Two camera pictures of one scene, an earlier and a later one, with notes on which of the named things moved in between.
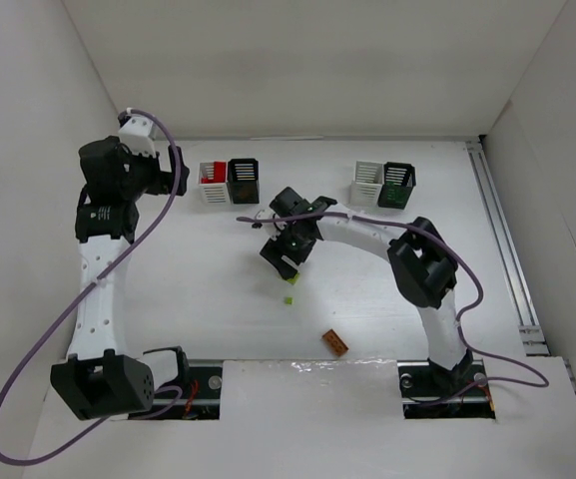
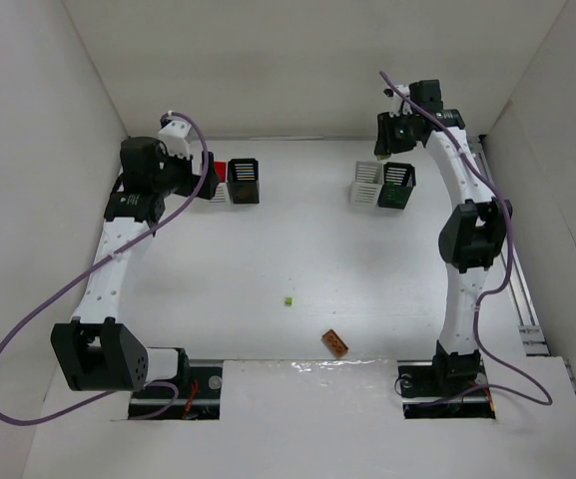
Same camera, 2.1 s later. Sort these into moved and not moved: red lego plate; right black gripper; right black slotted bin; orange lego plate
Moved: right black gripper
Not moved: red lego plate; orange lego plate; right black slotted bin
